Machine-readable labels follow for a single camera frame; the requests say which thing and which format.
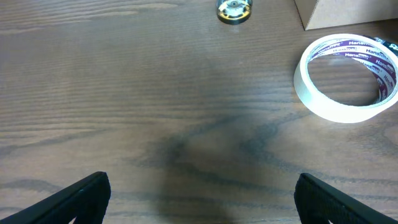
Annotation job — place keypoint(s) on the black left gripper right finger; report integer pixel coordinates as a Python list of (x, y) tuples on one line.
[(319, 203)]

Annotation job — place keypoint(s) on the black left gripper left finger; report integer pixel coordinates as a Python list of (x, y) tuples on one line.
[(83, 202)]

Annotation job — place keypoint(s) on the black gel pen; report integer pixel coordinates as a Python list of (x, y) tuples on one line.
[(391, 46)]

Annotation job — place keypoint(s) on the white masking tape roll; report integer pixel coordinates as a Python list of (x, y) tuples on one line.
[(373, 55)]

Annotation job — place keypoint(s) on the open cardboard box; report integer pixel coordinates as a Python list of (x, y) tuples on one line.
[(317, 14)]

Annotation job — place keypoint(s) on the yellow correction tape dispenser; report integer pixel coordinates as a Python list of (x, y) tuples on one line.
[(233, 12)]

